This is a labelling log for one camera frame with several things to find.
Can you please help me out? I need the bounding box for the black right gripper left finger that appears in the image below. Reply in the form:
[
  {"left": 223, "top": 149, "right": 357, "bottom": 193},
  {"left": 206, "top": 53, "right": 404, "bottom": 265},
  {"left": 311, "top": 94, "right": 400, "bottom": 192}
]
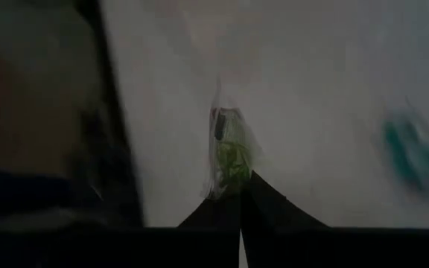
[{"left": 179, "top": 185, "right": 241, "bottom": 268}]

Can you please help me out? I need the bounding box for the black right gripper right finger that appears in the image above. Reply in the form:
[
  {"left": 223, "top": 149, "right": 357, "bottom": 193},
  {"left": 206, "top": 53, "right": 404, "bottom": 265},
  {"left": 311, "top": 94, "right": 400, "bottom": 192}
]
[{"left": 241, "top": 170, "right": 329, "bottom": 268}]

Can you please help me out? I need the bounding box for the green lollipop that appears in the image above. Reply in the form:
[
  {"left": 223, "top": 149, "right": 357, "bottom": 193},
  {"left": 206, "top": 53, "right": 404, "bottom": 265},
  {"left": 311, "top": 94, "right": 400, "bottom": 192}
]
[{"left": 199, "top": 80, "right": 264, "bottom": 200}]

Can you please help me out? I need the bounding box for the teal wrapped lollipop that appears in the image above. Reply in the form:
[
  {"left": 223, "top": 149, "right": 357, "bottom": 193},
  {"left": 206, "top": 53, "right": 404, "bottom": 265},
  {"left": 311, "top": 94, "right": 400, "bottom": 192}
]
[{"left": 380, "top": 107, "right": 429, "bottom": 194}]

